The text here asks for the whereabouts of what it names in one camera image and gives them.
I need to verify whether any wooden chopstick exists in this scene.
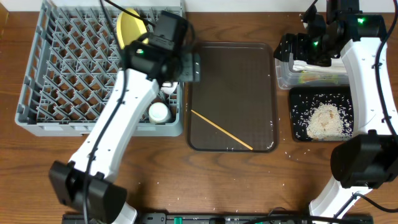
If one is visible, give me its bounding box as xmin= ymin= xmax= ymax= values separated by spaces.
xmin=190 ymin=110 xmax=253 ymax=151

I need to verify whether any black waste tray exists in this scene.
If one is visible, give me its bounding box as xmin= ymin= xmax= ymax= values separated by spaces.
xmin=289 ymin=86 xmax=354 ymax=142

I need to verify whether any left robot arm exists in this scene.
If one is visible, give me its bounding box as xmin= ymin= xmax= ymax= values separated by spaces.
xmin=49 ymin=11 xmax=200 ymax=223

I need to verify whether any grey plastic dishwasher rack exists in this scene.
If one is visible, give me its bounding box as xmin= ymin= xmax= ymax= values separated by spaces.
xmin=14 ymin=0 xmax=187 ymax=138

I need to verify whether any clear plastic waste container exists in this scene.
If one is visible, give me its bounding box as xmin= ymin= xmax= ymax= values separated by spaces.
xmin=275 ymin=54 xmax=349 ymax=90

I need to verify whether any pink white bowl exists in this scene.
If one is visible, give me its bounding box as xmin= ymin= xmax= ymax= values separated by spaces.
xmin=160 ymin=82 xmax=178 ymax=95

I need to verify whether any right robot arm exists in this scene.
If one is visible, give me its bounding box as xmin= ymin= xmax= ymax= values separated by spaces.
xmin=274 ymin=0 xmax=397 ymax=223

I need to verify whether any white plastic cup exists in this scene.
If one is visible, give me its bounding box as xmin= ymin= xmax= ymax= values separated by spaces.
xmin=148 ymin=102 xmax=172 ymax=124

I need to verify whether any yellow plate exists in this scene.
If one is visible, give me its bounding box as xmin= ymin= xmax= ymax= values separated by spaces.
xmin=116 ymin=12 xmax=147 ymax=49

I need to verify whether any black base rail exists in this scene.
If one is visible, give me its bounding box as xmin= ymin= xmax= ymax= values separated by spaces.
xmin=61 ymin=213 xmax=374 ymax=224

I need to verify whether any dark brown serving tray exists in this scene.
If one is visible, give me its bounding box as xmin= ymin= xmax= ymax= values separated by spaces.
xmin=187 ymin=42 xmax=279 ymax=153

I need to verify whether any crumpled white plastic wrapper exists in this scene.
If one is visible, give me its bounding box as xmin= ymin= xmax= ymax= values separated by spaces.
xmin=292 ymin=58 xmax=346 ymax=74

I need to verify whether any pile of rice waste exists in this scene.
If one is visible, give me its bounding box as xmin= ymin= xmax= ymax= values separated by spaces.
xmin=307 ymin=104 xmax=345 ymax=141

